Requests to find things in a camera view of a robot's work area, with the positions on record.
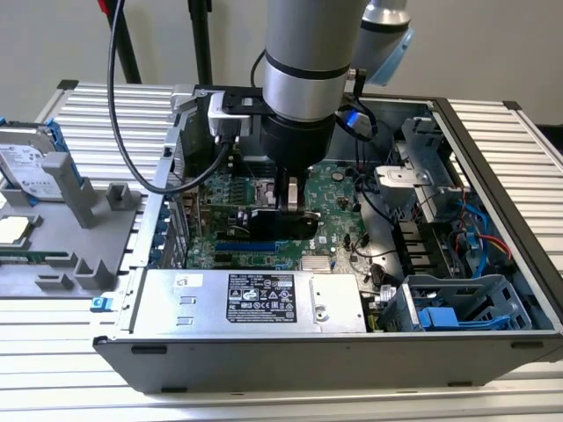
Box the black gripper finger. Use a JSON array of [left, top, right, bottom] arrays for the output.
[[274, 164, 311, 216]]

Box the green graphics card black shroud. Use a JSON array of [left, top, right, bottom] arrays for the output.
[[194, 203, 325, 243]]

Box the CPU socket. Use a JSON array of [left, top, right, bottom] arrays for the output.
[[249, 177, 279, 210]]

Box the green motherboard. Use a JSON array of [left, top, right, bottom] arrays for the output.
[[173, 156, 382, 294]]

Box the blue expansion slot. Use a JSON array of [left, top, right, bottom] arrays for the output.
[[214, 241, 277, 257]]

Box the silver finned chipset heatsink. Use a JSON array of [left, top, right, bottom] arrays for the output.
[[300, 255, 333, 272]]

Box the black power supply label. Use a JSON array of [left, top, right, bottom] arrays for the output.
[[226, 272, 299, 325]]

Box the upright black stand pole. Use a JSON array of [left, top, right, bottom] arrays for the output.
[[187, 0, 214, 85]]

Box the silver power supply unit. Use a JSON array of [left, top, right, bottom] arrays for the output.
[[129, 268, 369, 338]]

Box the grey open PC case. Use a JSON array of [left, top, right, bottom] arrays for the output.
[[91, 83, 563, 395]]

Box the slanted black stand leg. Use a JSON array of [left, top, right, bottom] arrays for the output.
[[113, 0, 143, 85]]

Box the blue plastic bay clip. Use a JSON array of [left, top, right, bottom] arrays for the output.
[[419, 306, 459, 331]]

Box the grey plastic disk bay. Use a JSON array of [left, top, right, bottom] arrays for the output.
[[378, 273, 534, 333]]

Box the grey plastic parts rack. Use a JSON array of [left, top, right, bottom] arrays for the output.
[[0, 151, 149, 300]]

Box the hard disk in blue carrier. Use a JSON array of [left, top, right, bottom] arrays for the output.
[[0, 116, 84, 207]]

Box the loose green RAM stick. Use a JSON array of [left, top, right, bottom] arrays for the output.
[[0, 249, 71, 265]]

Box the silver CPU chip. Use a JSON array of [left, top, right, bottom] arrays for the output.
[[0, 214, 33, 257]]

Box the small silver wrist camera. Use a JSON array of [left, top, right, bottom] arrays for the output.
[[335, 106, 376, 134]]

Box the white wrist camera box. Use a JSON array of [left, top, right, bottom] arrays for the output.
[[206, 91, 256, 138]]

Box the silver metal drive bracket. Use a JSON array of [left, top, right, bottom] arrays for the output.
[[372, 114, 468, 223]]

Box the black camera cable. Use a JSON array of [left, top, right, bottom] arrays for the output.
[[106, 0, 232, 195]]

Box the blue data wire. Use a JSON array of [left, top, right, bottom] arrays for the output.
[[455, 197, 492, 280]]

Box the red wire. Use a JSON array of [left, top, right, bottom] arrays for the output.
[[477, 234, 512, 261]]

